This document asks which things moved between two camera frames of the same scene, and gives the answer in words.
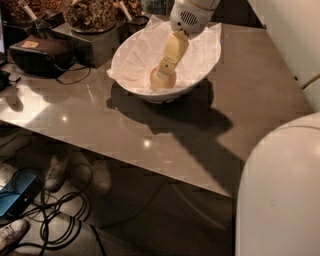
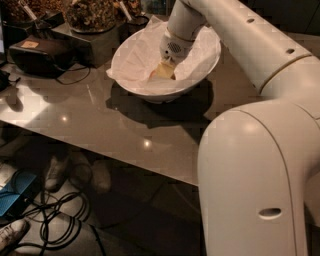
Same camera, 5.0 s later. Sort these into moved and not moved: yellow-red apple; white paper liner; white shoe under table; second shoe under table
Moved: yellow-red apple
Not moved: white paper liner; second shoe under table; white shoe under table
